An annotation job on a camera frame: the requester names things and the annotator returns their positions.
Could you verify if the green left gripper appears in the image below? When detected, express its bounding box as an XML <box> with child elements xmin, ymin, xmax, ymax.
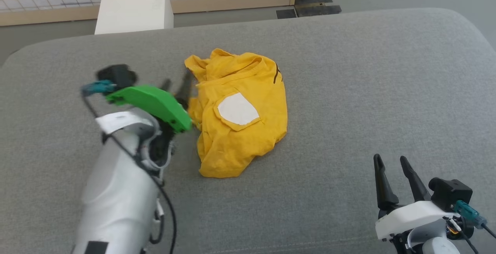
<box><xmin>105</xmin><ymin>70</ymin><xmax>193</xmax><ymax>133</ymax></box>

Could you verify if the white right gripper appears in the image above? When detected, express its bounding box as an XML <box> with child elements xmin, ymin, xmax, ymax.
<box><xmin>374</xmin><ymin>154</ymin><xmax>462</xmax><ymax>243</ymax></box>

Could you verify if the yellow t-shirt with white patches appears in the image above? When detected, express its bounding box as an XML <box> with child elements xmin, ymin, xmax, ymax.
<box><xmin>184</xmin><ymin>48</ymin><xmax>288</xmax><ymax>178</ymax></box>

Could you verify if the white box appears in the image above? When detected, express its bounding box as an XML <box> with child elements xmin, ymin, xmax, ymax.
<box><xmin>95</xmin><ymin>0</ymin><xmax>174</xmax><ymax>35</ymax></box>

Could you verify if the wooden framed grid fence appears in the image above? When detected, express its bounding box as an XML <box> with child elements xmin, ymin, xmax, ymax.
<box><xmin>0</xmin><ymin>0</ymin><xmax>298</xmax><ymax>26</ymax></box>

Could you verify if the grey fabric sofa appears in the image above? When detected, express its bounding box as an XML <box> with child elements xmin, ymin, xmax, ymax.
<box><xmin>0</xmin><ymin>8</ymin><xmax>496</xmax><ymax>254</ymax></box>

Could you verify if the large black floor mat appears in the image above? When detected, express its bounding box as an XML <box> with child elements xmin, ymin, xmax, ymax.
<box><xmin>294</xmin><ymin>0</ymin><xmax>342</xmax><ymax>17</ymax></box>

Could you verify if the teal right camera connector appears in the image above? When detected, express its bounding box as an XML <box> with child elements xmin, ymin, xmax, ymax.
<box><xmin>453</xmin><ymin>200</ymin><xmax>488</xmax><ymax>229</ymax></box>

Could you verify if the teal camera connector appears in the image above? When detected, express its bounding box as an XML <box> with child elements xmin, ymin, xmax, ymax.
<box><xmin>81</xmin><ymin>80</ymin><xmax>117</xmax><ymax>96</ymax></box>
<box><xmin>453</xmin><ymin>200</ymin><xmax>488</xmax><ymax>229</ymax></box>

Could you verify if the teal left camera connector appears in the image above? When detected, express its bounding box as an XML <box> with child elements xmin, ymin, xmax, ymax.
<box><xmin>81</xmin><ymin>80</ymin><xmax>117</xmax><ymax>96</ymax></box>

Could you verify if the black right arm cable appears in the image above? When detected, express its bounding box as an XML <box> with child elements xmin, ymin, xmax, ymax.
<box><xmin>480</xmin><ymin>223</ymin><xmax>496</xmax><ymax>240</ymax></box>

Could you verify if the short black cable loop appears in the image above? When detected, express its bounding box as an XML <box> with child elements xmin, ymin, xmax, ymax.
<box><xmin>149</xmin><ymin>199</ymin><xmax>165</xmax><ymax>245</ymax></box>

